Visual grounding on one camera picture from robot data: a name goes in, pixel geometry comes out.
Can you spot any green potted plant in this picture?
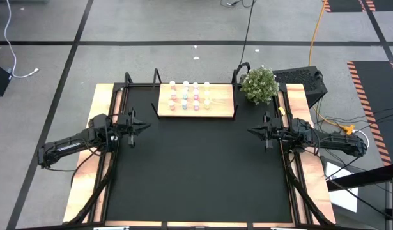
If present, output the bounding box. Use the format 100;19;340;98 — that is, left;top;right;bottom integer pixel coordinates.
240;66;280;106

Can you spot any white paper sheet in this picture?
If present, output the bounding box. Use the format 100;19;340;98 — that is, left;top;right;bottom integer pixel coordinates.
323;161;360;214

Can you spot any black mat orange striped edge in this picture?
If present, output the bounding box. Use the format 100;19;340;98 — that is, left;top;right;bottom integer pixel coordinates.
346;60;393;167
322;0;366;13
365;0;393;12

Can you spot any wooden shelf black metal frame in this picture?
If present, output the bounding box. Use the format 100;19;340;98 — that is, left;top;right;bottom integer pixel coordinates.
150;61;251;121

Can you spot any black metal table frame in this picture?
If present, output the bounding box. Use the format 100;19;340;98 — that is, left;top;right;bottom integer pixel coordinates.
68;72;336;226

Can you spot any black computer case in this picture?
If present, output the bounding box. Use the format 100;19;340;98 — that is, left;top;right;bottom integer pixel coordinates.
272;65;328;109

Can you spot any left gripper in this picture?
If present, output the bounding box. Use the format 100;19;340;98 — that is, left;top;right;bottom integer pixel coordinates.
112;107;151;148

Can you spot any yellow power cable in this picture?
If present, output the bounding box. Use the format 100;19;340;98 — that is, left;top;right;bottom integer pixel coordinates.
307;0;353;132

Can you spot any wooden table side board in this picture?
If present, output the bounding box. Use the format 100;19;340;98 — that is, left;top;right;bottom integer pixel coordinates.
277;83;337;224
62;83;124;224

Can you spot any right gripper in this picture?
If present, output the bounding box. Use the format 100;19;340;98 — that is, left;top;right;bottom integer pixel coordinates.
247;111;293;150

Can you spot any white cable with plug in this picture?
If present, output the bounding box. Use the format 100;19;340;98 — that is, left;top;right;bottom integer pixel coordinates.
3;0;40;79

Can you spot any black hanging cable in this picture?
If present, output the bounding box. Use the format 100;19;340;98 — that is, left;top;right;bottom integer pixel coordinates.
219;0;258;66

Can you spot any black beam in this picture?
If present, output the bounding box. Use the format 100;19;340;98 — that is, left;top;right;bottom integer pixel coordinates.
326;162;393;192

